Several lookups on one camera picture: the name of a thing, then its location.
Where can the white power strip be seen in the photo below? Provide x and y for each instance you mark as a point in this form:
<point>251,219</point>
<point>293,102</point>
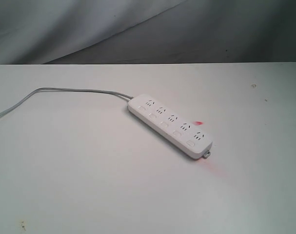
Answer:
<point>186,136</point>

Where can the white backdrop cloth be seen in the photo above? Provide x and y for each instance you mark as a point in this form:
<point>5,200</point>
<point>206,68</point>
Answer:
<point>146,31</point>

